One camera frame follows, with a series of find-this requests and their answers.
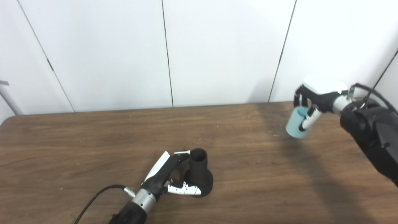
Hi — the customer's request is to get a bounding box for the light-blue hose piece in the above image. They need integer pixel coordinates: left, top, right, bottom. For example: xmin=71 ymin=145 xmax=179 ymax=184
xmin=285 ymin=106 xmax=313 ymax=139

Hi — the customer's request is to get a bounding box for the black nozzle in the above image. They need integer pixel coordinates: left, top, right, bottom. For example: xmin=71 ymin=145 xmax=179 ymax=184
xmin=183 ymin=148 xmax=214 ymax=198

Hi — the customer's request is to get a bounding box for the white corner post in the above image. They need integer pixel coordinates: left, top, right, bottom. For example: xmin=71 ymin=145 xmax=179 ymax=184
xmin=0 ymin=84 xmax=24 ymax=116

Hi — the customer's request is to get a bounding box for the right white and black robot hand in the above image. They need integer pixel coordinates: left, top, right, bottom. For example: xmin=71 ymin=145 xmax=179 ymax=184
xmin=294 ymin=74 xmax=349 ymax=131

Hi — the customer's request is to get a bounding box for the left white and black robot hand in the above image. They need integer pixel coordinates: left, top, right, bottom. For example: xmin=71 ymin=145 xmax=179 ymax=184
xmin=141 ymin=150 xmax=202 ymax=200

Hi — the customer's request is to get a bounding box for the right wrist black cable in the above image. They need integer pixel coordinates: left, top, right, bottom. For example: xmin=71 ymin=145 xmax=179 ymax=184
xmin=347 ymin=82 xmax=398 ymax=114

